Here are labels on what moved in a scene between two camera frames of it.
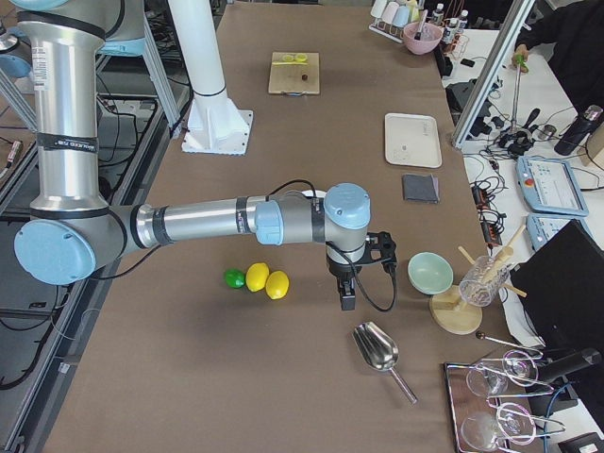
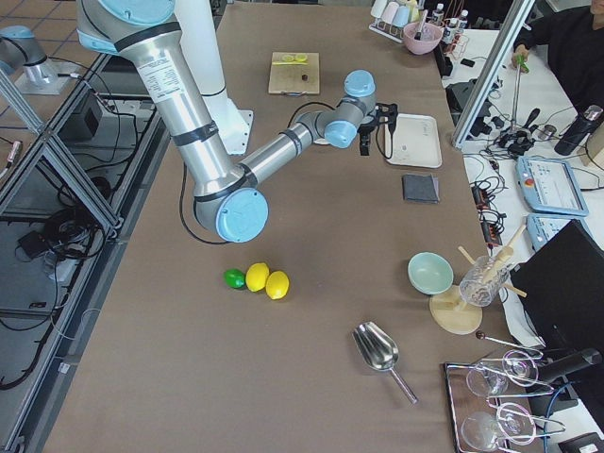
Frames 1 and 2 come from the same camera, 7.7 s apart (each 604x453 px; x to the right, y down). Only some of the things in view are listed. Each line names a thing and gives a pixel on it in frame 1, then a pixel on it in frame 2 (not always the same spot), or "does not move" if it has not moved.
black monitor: [563, 284] does not move
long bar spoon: [481, 336] does not move
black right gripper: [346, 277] to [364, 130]
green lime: [235, 278] does not move
